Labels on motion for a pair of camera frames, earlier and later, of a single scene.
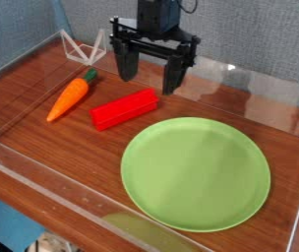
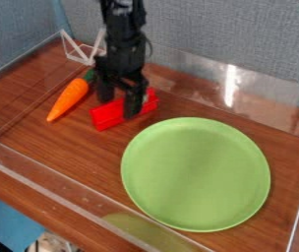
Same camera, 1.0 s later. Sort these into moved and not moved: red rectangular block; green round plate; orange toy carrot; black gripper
Moved: black gripper
Not moved: orange toy carrot; red rectangular block; green round plate
